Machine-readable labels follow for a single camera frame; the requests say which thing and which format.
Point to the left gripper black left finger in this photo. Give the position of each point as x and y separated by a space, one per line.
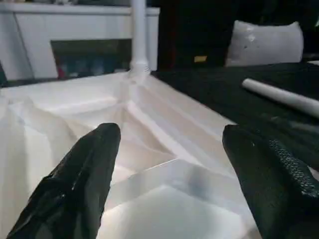
74 186

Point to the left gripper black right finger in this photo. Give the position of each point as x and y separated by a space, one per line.
274 186

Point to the white plastic table top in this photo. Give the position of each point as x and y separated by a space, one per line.
74 104

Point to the white plastic table leg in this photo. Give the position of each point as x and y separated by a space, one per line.
286 97
139 37

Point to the black work mat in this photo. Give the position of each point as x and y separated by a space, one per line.
211 84

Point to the white flat board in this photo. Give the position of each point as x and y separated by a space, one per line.
314 62

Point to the light grey pillow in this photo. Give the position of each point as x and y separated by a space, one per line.
264 42

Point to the white cabinet with glass doors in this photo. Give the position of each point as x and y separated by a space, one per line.
74 25

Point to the black sofa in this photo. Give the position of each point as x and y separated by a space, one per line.
189 30

